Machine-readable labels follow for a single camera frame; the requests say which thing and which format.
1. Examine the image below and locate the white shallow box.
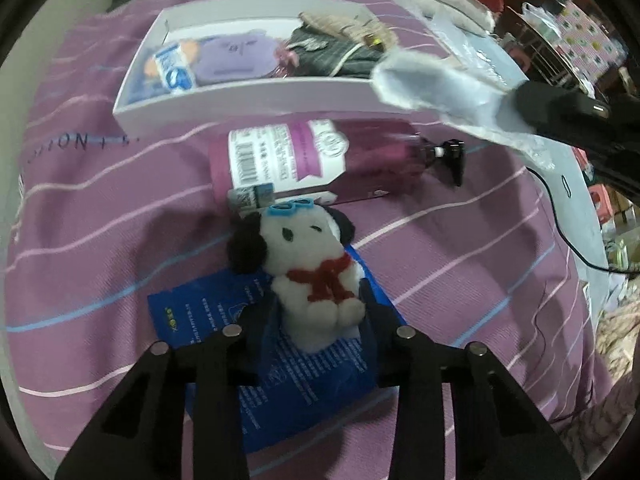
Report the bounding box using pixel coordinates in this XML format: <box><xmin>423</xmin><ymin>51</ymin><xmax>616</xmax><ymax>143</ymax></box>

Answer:
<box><xmin>112</xmin><ymin>2</ymin><xmax>432</xmax><ymax>137</ymax></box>

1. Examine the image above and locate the light blue fleece cloth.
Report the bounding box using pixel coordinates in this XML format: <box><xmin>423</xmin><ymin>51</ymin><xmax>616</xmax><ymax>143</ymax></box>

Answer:
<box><xmin>370</xmin><ymin>49</ymin><xmax>557</xmax><ymax>172</ymax></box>

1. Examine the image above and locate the blue white tissue packet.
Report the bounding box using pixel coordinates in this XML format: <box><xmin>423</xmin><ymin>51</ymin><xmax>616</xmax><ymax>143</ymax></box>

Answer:
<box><xmin>144</xmin><ymin>43</ymin><xmax>198</xmax><ymax>96</ymax></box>

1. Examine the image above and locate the blue plastic packet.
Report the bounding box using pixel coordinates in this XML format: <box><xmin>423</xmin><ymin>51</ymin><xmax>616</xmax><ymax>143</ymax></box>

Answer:
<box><xmin>147</xmin><ymin>244</ymin><xmax>409</xmax><ymax>457</ymax></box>

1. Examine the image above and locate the purple striped blanket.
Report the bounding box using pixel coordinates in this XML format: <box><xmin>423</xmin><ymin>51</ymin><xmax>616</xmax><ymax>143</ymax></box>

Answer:
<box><xmin>0</xmin><ymin>0</ymin><xmax>617</xmax><ymax>480</ymax></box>

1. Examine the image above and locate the black cable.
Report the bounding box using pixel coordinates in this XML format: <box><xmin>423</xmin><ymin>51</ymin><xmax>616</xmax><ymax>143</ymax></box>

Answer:
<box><xmin>524</xmin><ymin>164</ymin><xmax>640</xmax><ymax>277</ymax></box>

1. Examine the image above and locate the dark grey striped garment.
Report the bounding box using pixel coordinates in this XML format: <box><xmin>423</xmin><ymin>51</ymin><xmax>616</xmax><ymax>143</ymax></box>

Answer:
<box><xmin>277</xmin><ymin>25</ymin><xmax>387</xmax><ymax>79</ymax></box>

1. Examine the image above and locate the beige knitted hat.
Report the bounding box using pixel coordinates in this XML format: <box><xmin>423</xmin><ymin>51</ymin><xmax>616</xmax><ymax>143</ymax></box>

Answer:
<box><xmin>298</xmin><ymin>10</ymin><xmax>399</xmax><ymax>52</ymax></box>

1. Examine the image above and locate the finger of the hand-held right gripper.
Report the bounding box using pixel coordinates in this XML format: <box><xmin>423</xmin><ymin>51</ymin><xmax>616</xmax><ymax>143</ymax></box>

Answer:
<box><xmin>512</xmin><ymin>80</ymin><xmax>612</xmax><ymax>134</ymax></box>

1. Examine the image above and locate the purple pump bottle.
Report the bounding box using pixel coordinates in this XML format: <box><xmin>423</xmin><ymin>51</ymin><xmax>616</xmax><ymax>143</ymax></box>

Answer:
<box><xmin>207</xmin><ymin>118</ymin><xmax>469</xmax><ymax>207</ymax></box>

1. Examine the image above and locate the purple plush toy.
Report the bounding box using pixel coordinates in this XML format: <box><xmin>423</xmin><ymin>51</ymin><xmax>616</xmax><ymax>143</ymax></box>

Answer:
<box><xmin>181</xmin><ymin>29</ymin><xmax>287</xmax><ymax>87</ymax></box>

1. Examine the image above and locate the person's floral clothing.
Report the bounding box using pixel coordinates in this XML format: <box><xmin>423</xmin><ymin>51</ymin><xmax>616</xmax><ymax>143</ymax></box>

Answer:
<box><xmin>562</xmin><ymin>305</ymin><xmax>640</xmax><ymax>480</ymax></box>

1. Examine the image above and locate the white plush dog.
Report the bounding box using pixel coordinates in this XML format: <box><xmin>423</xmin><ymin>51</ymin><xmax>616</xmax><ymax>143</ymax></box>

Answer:
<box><xmin>227</xmin><ymin>198</ymin><xmax>367</xmax><ymax>354</ymax></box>

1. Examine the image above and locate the grey plastic sheet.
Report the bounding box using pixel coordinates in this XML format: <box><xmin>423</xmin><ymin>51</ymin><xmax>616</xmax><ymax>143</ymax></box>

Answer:
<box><xmin>394</xmin><ymin>0</ymin><xmax>610</xmax><ymax>272</ymax></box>

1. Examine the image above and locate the white plastic bag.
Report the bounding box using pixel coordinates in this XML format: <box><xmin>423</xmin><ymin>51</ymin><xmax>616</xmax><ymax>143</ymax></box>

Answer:
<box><xmin>521</xmin><ymin>2</ymin><xmax>562</xmax><ymax>45</ymax></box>

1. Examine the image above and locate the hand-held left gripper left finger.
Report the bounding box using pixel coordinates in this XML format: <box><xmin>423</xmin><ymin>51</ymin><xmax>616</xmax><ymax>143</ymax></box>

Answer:
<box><xmin>55</xmin><ymin>305</ymin><xmax>281</xmax><ymax>480</ymax></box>

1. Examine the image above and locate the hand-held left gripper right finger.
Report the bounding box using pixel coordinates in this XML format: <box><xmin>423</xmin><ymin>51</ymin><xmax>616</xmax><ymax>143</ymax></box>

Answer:
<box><xmin>357</xmin><ymin>279</ymin><xmax>584</xmax><ymax>480</ymax></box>

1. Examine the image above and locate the pink patterned sheet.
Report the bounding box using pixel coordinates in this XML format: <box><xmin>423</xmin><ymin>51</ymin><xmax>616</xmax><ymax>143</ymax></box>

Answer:
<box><xmin>554</xmin><ymin>0</ymin><xmax>630</xmax><ymax>82</ymax></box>

